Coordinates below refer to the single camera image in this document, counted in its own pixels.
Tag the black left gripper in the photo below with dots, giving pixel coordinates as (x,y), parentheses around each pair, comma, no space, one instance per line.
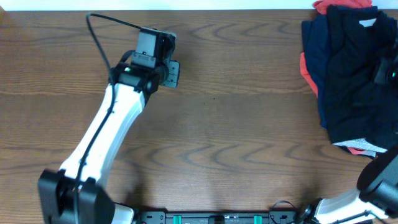
(172,78)

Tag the black shorts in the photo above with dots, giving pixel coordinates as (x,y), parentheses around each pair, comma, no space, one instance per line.
(355,106)

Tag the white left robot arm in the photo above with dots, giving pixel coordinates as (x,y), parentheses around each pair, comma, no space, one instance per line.
(76,193)

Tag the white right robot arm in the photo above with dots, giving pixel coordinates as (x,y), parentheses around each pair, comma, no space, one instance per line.
(375,195)

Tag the navy blue shorts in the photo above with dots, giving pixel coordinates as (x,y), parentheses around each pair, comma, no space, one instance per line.
(316,48)

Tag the orange red garment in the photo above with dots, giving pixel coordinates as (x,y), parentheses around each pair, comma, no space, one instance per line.
(321,7)

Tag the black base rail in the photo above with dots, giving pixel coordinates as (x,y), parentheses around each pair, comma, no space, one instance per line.
(161,217)

